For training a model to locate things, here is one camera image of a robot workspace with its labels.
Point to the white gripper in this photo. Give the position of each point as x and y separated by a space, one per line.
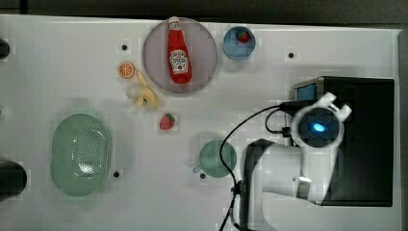
335 104

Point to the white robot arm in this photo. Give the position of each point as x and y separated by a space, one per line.
303 170

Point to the black toaster oven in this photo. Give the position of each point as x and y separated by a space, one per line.
363 175

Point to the strawberry toy in bowl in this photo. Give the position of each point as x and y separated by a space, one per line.
243 37

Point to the blue bowl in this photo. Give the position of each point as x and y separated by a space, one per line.
236 50

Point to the green cup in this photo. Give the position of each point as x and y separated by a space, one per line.
211 156

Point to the purple round plate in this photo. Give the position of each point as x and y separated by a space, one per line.
202 49

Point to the red ketchup bottle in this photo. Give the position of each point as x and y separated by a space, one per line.
178 56

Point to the strawberry toy on table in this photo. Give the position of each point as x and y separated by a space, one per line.
167 122

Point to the peeled banana toy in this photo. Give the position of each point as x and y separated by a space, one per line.
141 94

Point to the orange slice toy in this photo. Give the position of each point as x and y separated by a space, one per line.
126 70

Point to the green oval strainer basket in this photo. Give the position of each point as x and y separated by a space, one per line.
80 156

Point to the black cylinder lower left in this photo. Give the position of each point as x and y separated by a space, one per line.
13 180

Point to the black object upper left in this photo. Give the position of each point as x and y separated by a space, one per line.
4 49

